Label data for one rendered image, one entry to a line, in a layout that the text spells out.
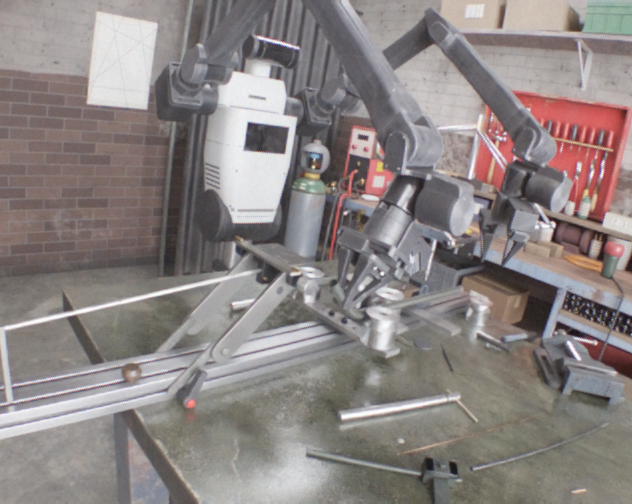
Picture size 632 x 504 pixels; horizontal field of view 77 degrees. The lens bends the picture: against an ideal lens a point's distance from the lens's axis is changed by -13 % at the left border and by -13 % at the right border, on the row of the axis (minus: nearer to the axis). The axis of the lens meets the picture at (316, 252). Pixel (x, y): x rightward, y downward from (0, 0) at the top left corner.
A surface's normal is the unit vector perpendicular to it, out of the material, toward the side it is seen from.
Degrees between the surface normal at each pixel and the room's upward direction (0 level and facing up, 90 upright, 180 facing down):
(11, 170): 90
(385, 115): 91
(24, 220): 90
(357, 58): 91
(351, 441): 0
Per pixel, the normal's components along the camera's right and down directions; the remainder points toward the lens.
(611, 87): -0.74, 0.07
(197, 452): 0.16, -0.95
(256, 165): 0.63, 0.31
